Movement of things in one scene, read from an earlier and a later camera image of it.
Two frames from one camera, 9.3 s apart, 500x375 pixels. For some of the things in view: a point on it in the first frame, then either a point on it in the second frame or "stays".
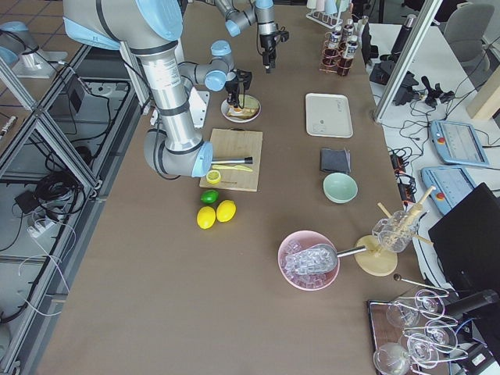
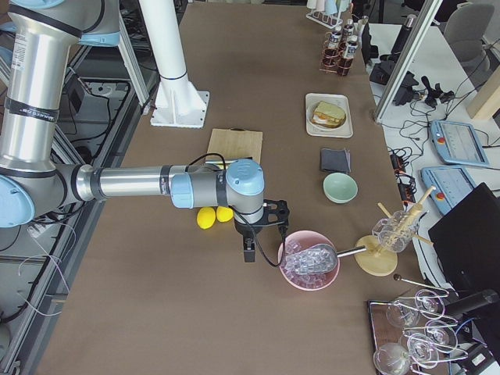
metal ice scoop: (319, 259) stays
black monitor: (466, 237) stays
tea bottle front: (344, 65) stays
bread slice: (248, 101) -> (328, 115)
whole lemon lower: (205, 217) stays
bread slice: (246, 113) -> (333, 119)
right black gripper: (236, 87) -> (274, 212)
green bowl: (340, 188) stays
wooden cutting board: (233, 143) stays
